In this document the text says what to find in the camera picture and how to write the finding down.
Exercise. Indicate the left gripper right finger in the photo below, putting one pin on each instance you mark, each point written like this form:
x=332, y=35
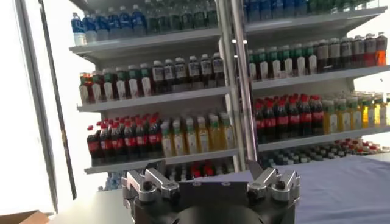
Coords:
x=274, y=185

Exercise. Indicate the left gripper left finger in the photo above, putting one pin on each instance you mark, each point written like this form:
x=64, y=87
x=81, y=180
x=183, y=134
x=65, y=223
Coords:
x=155, y=185

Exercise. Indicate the purple t-shirt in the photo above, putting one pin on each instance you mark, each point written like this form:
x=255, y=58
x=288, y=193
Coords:
x=335, y=188

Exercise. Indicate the cola bottle red cap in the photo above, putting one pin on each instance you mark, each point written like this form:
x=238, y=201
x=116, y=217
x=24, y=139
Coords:
x=305, y=117
x=270, y=123
x=293, y=119
x=260, y=124
x=93, y=146
x=154, y=138
x=117, y=143
x=142, y=140
x=130, y=141
x=105, y=144
x=282, y=121
x=317, y=116
x=209, y=170
x=195, y=172

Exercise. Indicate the yellow juice bottle green cap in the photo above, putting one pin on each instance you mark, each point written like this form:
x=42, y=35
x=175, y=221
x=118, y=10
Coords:
x=191, y=140
x=179, y=141
x=214, y=135
x=203, y=138
x=355, y=117
x=380, y=114
x=388, y=112
x=167, y=143
x=329, y=120
x=367, y=115
x=343, y=118
x=227, y=134

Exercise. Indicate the green cap tea bottle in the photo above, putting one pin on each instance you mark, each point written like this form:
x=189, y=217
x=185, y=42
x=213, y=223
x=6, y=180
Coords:
x=262, y=68
x=274, y=67
x=121, y=88
x=287, y=65
x=133, y=86
x=145, y=85
x=108, y=89
x=311, y=62
x=252, y=71
x=299, y=64
x=96, y=91

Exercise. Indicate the dark drink bottle white label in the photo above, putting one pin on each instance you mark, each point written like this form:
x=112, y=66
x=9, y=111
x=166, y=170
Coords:
x=169, y=73
x=218, y=66
x=194, y=70
x=180, y=71
x=206, y=68
x=158, y=74

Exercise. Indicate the tea bottle brown cap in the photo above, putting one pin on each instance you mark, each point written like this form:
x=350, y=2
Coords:
x=84, y=94

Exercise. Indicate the brown cardboard box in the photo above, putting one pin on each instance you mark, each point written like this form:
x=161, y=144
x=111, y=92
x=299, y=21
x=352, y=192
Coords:
x=21, y=217

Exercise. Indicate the dark drink bottle beige label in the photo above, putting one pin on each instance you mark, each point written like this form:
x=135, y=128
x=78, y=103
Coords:
x=334, y=51
x=323, y=53
x=346, y=50
x=358, y=48

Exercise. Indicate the grey metal shelf rack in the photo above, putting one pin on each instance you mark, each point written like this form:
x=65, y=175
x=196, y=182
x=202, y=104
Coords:
x=146, y=42
x=304, y=24

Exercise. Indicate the dark green soda bottle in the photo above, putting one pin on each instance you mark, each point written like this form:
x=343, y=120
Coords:
x=164, y=22
x=187, y=19
x=175, y=21
x=211, y=16
x=151, y=24
x=199, y=18

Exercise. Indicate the red drink bottle white label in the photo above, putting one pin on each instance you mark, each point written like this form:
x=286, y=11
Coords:
x=370, y=51

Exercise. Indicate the blue label water bottle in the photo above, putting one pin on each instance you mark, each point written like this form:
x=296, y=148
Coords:
x=78, y=27
x=90, y=25
x=125, y=21
x=102, y=24
x=138, y=19
x=114, y=22

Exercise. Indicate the orange red drink bottle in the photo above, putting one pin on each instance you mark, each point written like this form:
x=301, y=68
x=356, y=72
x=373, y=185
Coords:
x=381, y=56

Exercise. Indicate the dark metal frame pole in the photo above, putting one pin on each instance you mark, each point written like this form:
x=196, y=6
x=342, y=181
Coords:
x=56, y=91

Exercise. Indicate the grey window frame post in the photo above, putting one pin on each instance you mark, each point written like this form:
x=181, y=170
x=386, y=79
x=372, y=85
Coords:
x=34, y=91

